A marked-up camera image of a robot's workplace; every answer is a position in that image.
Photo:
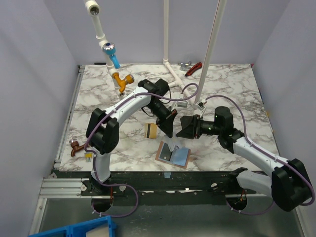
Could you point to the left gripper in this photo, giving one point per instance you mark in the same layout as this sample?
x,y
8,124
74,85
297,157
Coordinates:
x,y
167,126

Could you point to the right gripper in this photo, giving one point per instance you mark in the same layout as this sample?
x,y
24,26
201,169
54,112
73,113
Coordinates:
x,y
195,126

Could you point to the gold credit card stack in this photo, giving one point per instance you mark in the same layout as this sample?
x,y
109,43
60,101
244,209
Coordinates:
x,y
150,131

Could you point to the pink leather card holder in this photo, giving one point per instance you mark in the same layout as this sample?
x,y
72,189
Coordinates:
x,y
180,157

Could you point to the single silver VIP card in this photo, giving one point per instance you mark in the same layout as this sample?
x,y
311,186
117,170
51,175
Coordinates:
x,y
173,146

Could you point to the single black VIP card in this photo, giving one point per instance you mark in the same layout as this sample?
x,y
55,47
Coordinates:
x,y
166,154

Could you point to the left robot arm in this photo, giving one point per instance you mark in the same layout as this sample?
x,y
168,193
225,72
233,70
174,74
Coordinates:
x,y
103,128

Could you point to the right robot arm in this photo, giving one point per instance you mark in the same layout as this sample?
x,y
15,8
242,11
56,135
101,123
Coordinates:
x,y
285,181

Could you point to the metal clamp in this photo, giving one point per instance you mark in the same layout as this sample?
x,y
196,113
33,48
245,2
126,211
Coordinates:
x,y
186,65

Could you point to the orange valve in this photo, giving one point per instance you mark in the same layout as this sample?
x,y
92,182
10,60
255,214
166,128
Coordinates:
x,y
122,83

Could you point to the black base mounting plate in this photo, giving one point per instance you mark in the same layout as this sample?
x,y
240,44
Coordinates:
x,y
164,188

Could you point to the brown brass valve fitting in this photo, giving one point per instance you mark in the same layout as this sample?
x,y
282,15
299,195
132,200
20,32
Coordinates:
x,y
76,147

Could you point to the blue valve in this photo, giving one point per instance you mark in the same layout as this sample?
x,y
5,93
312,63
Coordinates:
x,y
110,49

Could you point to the blue plastic bin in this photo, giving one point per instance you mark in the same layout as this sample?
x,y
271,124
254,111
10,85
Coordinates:
x,y
101,227

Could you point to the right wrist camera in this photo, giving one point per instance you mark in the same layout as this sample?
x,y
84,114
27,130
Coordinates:
x,y
201,107

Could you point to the white PVC pipe frame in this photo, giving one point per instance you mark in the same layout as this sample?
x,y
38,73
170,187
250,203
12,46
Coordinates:
x,y
93,10

